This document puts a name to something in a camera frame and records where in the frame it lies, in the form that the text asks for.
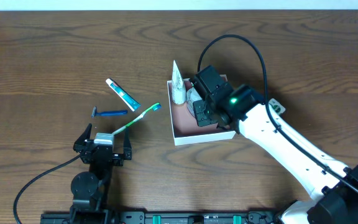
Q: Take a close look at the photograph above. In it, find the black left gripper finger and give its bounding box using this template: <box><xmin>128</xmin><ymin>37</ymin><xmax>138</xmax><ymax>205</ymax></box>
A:
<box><xmin>73</xmin><ymin>123</ymin><xmax>92</xmax><ymax>152</ymax></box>
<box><xmin>123</xmin><ymin>129</ymin><xmax>132</xmax><ymax>160</ymax></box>

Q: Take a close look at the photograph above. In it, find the clear bottle with blue liquid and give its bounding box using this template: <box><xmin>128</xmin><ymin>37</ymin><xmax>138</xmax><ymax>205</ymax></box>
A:
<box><xmin>186</xmin><ymin>87</ymin><xmax>202</xmax><ymax>117</ymax></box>

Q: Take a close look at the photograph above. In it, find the white conical tube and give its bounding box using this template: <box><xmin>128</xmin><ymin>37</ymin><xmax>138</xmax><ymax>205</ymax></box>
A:
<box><xmin>171</xmin><ymin>60</ymin><xmax>186</xmax><ymax>105</ymax></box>

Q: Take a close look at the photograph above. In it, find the small toothpaste tube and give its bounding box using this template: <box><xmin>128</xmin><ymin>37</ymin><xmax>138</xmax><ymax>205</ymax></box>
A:
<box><xmin>106</xmin><ymin>78</ymin><xmax>140</xmax><ymax>111</ymax></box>

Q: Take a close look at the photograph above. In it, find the green Dettol soap packet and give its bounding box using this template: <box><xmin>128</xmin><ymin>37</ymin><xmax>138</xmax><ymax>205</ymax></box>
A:
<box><xmin>268</xmin><ymin>98</ymin><xmax>286</xmax><ymax>115</ymax></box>

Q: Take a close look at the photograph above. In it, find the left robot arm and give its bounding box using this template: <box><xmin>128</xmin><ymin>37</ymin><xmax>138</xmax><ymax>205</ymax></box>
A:
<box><xmin>67</xmin><ymin>124</ymin><xmax>132</xmax><ymax>224</ymax></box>

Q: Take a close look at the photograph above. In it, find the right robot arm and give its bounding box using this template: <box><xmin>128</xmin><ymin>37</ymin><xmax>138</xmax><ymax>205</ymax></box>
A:
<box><xmin>190</xmin><ymin>66</ymin><xmax>358</xmax><ymax>223</ymax></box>

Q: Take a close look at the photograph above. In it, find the white box with pink interior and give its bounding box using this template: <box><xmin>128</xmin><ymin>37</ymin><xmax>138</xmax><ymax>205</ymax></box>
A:
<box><xmin>167</xmin><ymin>80</ymin><xmax>236</xmax><ymax>146</ymax></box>

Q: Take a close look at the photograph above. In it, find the green white toothbrush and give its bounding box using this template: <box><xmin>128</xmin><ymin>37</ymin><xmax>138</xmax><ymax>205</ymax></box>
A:
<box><xmin>112</xmin><ymin>102</ymin><xmax>162</xmax><ymax>136</ymax></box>

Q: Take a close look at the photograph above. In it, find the blue disposable razor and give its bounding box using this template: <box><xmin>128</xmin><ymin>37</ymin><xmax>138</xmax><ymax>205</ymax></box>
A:
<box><xmin>91</xmin><ymin>106</ymin><xmax>128</xmax><ymax>118</ymax></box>

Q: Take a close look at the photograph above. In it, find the left black cable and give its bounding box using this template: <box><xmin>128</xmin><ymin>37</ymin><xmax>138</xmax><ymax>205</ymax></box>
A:
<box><xmin>12</xmin><ymin>154</ymin><xmax>83</xmax><ymax>224</ymax></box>

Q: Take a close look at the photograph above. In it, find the black cable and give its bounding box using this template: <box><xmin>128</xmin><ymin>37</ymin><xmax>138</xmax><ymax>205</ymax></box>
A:
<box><xmin>196</xmin><ymin>34</ymin><xmax>358</xmax><ymax>210</ymax></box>
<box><xmin>12</xmin><ymin>154</ymin><xmax>83</xmax><ymax>224</ymax></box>

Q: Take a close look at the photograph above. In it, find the right black cable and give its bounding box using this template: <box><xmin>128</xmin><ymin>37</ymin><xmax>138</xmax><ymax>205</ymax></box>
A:
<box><xmin>196</xmin><ymin>34</ymin><xmax>358</xmax><ymax>210</ymax></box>

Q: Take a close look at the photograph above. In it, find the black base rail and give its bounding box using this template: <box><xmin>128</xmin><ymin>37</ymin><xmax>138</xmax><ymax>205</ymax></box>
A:
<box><xmin>40</xmin><ymin>210</ymin><xmax>280</xmax><ymax>224</ymax></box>

